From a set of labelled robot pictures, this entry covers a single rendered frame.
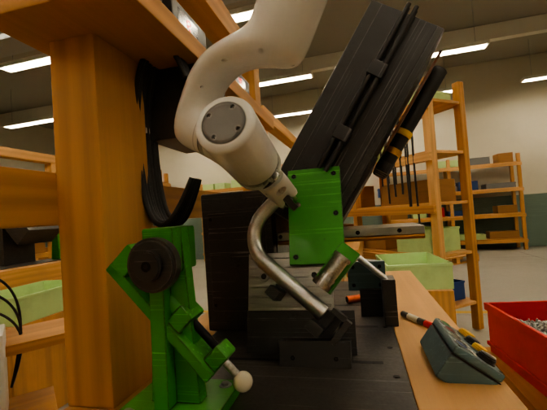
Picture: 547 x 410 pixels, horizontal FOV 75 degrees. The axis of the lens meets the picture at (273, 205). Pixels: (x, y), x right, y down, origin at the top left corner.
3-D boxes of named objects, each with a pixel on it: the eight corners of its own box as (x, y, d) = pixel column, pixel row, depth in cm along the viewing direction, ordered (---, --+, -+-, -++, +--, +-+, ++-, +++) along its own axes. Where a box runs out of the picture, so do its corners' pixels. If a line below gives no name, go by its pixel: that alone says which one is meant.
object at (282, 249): (300, 299, 113) (293, 194, 114) (280, 332, 83) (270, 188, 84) (246, 300, 117) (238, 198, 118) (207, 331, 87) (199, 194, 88)
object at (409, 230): (414, 233, 96) (413, 222, 96) (425, 238, 80) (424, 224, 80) (274, 241, 105) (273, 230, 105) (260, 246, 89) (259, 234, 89)
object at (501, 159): (529, 250, 792) (520, 150, 799) (382, 255, 873) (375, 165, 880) (519, 246, 844) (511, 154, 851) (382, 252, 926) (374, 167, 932)
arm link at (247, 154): (216, 171, 59) (261, 194, 56) (176, 134, 47) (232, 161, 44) (241, 128, 60) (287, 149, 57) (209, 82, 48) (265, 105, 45)
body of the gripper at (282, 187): (293, 168, 58) (304, 189, 69) (252, 133, 62) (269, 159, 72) (261, 201, 58) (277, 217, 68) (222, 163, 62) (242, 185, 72)
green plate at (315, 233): (347, 267, 78) (342, 178, 84) (346, 263, 71) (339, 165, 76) (296, 269, 81) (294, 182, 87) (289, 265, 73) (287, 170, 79)
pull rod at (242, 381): (255, 386, 51) (252, 346, 51) (250, 397, 48) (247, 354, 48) (220, 385, 52) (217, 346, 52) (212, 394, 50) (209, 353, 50)
